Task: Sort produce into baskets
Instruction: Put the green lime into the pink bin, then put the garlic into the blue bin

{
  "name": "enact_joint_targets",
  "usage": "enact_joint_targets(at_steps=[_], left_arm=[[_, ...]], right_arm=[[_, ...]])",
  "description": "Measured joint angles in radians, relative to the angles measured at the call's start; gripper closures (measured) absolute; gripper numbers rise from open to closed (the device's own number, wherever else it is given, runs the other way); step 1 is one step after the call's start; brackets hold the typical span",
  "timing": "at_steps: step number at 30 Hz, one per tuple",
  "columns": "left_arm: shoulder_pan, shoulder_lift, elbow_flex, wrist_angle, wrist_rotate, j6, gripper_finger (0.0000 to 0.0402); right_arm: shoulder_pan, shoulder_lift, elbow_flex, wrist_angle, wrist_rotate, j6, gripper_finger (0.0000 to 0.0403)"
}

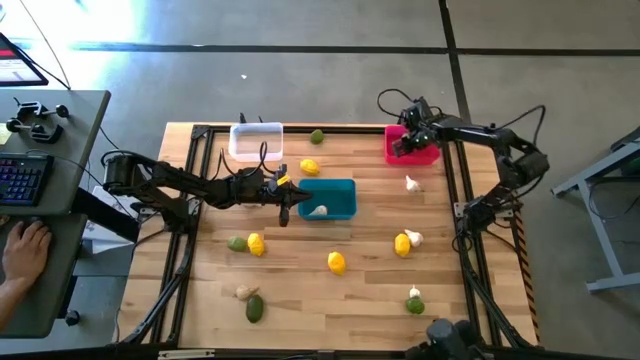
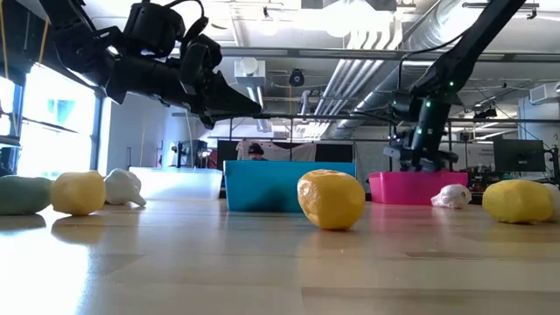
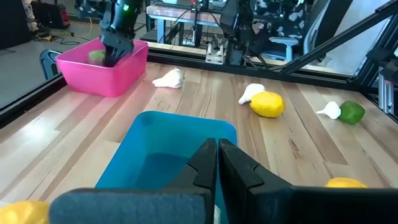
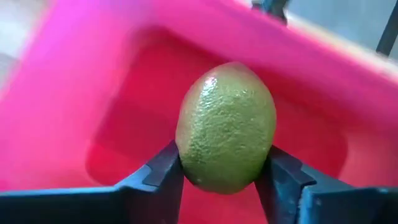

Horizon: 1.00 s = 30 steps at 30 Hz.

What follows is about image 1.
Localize black backlit keyboard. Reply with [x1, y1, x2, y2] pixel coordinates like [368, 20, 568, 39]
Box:
[0, 153, 55, 207]

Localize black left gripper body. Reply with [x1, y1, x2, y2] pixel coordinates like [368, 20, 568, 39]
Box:
[238, 163, 292, 228]

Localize white paper sheets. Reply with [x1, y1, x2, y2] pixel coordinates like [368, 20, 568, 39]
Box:
[81, 185, 135, 256]

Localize person's hand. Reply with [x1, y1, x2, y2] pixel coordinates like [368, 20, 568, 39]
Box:
[1, 219, 54, 292]

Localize pink plastic bin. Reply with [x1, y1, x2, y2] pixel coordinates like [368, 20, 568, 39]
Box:
[383, 124, 442, 167]

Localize black screw clamp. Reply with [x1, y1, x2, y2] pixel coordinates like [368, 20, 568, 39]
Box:
[5, 118, 65, 145]
[13, 98, 70, 122]

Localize clear white plastic bin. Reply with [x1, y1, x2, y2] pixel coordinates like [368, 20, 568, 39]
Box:
[228, 122, 285, 163]

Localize black framed computer screen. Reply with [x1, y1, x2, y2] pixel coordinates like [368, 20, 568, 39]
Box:
[0, 32, 50, 88]

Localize dark grey side desk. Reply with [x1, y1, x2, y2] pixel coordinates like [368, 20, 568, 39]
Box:
[0, 213, 89, 339]

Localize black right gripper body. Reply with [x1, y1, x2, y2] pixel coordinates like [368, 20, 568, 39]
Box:
[399, 97, 444, 151]

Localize black aluminium table frame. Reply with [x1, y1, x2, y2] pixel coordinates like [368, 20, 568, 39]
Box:
[117, 122, 539, 351]

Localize yellow black hazard tape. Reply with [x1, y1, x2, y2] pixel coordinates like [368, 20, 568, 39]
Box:
[509, 209, 542, 344]

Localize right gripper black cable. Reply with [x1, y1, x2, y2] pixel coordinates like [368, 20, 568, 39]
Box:
[376, 88, 419, 121]

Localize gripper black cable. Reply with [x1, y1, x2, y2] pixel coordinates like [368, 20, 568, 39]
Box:
[376, 88, 419, 121]
[214, 141, 271, 181]

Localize teal plastic bin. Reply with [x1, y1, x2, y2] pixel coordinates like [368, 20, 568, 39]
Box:
[297, 178, 358, 222]

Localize thin black screen cable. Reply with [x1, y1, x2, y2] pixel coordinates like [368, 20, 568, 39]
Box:
[18, 0, 72, 91]

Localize grey metal table frame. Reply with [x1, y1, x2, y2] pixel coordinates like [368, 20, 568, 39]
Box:
[551, 124, 640, 294]

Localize grey desk top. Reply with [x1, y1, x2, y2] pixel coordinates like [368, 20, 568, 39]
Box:
[0, 89, 112, 216]

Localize silver metal bracket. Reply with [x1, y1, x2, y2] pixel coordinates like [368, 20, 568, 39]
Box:
[157, 349, 217, 360]

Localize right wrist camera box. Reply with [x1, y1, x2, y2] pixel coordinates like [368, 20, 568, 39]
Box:
[405, 99, 430, 125]

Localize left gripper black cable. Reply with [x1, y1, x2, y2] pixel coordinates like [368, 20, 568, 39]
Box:
[214, 141, 271, 181]

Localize person's forearm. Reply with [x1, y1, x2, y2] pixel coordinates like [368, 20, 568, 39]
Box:
[0, 278, 25, 331]

